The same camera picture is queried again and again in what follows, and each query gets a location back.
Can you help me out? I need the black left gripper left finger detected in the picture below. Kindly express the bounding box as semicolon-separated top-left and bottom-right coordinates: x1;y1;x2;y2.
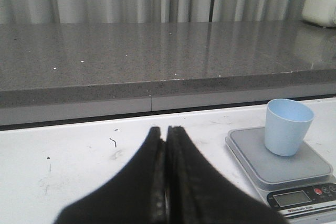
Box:
55;127;166;223

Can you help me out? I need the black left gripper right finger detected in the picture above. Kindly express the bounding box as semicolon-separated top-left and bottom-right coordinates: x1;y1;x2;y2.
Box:
165;126;287;223

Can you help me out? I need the light blue plastic cup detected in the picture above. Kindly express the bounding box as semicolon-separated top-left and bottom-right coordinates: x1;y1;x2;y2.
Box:
264;99;314;156

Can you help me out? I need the silver digital kitchen scale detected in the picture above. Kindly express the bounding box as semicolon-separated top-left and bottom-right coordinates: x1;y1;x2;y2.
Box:
225;127;335;223

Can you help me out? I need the grey stone counter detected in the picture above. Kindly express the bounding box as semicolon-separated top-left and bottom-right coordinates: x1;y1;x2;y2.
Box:
1;21;335;126

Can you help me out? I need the white appliance on counter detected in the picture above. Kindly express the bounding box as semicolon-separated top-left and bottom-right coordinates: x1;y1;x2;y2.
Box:
302;0;335;27

